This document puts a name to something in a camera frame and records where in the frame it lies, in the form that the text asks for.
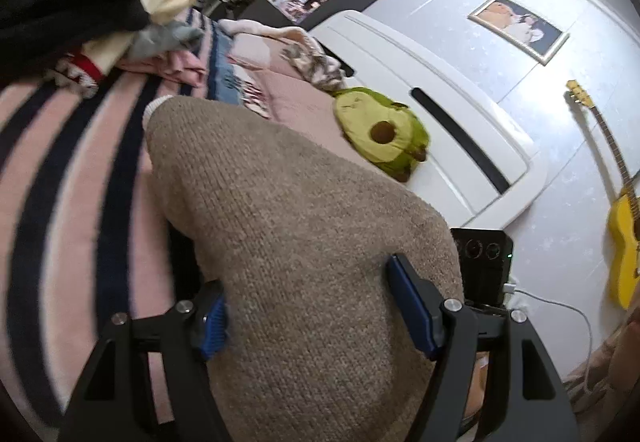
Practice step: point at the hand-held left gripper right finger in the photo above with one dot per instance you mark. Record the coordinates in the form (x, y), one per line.
(415, 302)

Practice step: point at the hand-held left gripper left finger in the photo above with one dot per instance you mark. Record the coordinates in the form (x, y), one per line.
(215, 322)

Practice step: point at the brown knit sweater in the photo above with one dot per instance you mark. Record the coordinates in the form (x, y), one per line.
(300, 232)

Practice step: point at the person's right forearm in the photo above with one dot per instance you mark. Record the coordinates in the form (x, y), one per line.
(610, 367)

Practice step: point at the yellow guitar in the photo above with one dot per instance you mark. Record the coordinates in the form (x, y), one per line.
(622, 232)

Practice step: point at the white bed headboard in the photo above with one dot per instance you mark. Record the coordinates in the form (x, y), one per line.
(435, 112)

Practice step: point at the avocado plush toy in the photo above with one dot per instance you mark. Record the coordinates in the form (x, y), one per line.
(382, 132)

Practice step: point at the pink striped pillow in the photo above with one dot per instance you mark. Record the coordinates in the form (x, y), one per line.
(305, 105)

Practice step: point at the floral patterned cloth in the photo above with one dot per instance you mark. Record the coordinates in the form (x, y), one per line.
(315, 62)

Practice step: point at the pink garment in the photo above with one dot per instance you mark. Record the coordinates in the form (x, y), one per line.
(172, 65)

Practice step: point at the white pink blanket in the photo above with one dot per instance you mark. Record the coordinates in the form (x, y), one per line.
(255, 40)

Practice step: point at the white red patterned garment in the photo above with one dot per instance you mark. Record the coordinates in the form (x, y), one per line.
(80, 70)

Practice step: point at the grey garment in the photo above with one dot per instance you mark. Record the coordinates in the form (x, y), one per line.
(160, 40)

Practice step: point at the black garment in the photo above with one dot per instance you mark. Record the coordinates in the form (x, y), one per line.
(70, 2)

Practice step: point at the framed wall photo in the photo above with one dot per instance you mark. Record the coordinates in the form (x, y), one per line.
(517, 28)

